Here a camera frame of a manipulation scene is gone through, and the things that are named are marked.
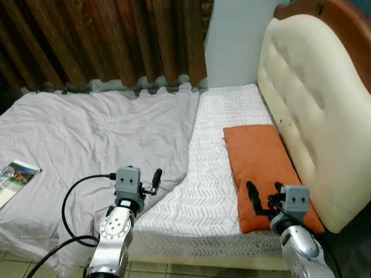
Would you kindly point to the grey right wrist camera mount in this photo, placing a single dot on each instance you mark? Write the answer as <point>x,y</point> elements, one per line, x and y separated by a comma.
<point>295,200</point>

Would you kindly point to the cream tufted headboard wooden frame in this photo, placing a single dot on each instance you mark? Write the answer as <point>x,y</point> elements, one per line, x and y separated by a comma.
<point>313,104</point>

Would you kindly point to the brown pleated curtain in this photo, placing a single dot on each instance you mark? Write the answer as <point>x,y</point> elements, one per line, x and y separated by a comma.
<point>87,35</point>

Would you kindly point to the grey blanket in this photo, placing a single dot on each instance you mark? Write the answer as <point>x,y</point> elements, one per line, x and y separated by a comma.
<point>87,133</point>

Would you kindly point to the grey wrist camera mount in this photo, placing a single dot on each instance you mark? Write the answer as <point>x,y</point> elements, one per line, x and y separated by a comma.
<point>127,182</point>
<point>295,200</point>

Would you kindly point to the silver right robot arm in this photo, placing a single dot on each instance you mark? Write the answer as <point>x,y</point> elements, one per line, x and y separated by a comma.
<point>301,249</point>

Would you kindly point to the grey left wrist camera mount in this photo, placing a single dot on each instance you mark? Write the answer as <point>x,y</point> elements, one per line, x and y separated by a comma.
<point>127,182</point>

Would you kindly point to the book with colourful cover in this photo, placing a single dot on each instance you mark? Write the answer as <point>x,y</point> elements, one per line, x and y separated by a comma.
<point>20,174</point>

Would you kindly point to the mattress with white patterned cover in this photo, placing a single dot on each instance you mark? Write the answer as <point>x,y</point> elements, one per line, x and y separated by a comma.
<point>203,174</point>

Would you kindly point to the orange pillow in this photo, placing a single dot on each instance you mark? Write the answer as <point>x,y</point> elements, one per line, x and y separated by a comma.
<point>255,156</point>

